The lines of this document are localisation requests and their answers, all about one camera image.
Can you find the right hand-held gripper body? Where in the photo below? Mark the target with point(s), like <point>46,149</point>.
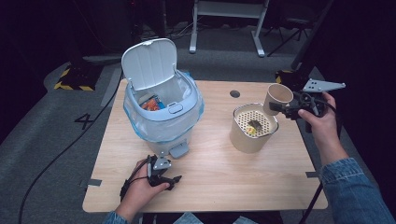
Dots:
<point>320,85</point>

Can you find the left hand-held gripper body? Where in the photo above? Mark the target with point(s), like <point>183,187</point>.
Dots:
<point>160,163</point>

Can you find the brown paper cup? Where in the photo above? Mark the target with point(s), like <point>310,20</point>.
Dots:
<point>278,93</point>

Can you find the yellow and brown food scraps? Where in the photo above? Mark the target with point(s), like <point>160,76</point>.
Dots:
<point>254,126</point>

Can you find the beige canister with perforated strainer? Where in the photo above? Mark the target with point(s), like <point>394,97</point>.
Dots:
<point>246,141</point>

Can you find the blue snack packet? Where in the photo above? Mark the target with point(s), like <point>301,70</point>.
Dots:
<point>152,104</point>

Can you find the white and blue pedal bin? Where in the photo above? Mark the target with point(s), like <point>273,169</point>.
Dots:
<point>149,62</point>

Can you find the person's left hand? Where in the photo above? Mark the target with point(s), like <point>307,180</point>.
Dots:
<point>138,194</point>

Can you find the person's right hand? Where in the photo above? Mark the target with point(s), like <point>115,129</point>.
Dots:
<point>325,127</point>

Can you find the black yellow striped stand base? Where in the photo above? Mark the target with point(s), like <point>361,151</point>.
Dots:
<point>295,81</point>
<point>77,79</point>

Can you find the person's legs in jeans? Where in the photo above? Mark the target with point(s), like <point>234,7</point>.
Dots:
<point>186,218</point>

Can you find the black slanted stand pole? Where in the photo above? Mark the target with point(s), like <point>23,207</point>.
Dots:
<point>311,37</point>

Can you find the black tripod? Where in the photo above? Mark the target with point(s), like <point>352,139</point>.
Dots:
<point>289,31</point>

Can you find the grey tape strip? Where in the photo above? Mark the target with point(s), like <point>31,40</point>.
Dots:
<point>91,182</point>
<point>313,174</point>

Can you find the white metal desk frame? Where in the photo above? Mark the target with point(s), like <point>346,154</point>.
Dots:
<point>227,9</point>

